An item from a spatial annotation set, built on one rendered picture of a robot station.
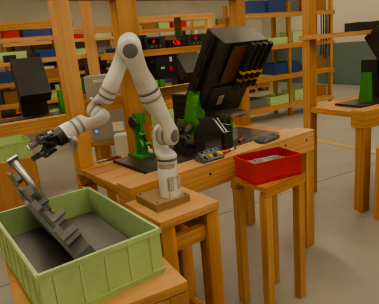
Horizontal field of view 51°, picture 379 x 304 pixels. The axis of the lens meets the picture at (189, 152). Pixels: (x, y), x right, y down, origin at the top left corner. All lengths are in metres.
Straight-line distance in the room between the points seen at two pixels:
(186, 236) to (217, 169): 0.61
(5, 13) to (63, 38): 9.87
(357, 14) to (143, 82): 11.50
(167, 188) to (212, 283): 0.51
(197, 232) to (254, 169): 0.50
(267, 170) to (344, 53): 11.11
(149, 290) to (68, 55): 1.49
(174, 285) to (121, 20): 1.71
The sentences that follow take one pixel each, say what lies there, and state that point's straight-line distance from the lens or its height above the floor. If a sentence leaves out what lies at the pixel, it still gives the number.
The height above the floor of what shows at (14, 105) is 0.68.
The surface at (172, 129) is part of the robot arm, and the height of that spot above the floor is 1.20.
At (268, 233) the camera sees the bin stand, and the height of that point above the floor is 0.54.
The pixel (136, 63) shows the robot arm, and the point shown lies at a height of 1.49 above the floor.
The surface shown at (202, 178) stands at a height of 0.82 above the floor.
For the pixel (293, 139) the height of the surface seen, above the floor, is 0.88.
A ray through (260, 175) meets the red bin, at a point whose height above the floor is 0.85.
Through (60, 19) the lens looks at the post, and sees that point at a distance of 2.42.
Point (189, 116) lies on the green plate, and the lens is 2.47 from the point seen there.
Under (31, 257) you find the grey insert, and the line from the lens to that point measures 1.60.
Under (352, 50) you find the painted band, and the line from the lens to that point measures 12.96.
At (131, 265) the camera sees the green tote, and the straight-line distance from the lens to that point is 1.36.
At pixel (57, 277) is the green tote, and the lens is 1.26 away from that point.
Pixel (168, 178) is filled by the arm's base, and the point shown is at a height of 0.98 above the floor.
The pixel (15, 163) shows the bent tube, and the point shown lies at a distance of 1.62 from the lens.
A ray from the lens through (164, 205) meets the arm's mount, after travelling 1.78.
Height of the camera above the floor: 1.54
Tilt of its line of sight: 15 degrees down
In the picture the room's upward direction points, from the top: 5 degrees counter-clockwise
